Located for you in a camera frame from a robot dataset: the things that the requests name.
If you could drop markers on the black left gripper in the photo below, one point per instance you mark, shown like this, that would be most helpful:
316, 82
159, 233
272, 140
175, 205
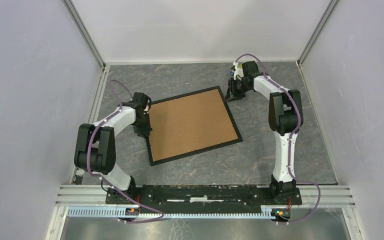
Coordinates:
142, 132

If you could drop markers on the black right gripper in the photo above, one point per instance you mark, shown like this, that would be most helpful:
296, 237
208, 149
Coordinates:
232, 94

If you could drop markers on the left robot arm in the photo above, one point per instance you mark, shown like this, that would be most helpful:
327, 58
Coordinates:
95, 150

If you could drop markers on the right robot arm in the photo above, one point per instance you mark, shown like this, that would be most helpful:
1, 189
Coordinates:
285, 118

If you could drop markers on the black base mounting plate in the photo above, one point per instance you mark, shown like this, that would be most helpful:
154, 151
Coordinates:
210, 199

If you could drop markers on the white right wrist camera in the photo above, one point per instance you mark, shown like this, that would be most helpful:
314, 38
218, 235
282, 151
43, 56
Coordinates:
236, 71

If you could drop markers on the aluminium rail frame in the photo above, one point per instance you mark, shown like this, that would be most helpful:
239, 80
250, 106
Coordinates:
75, 200

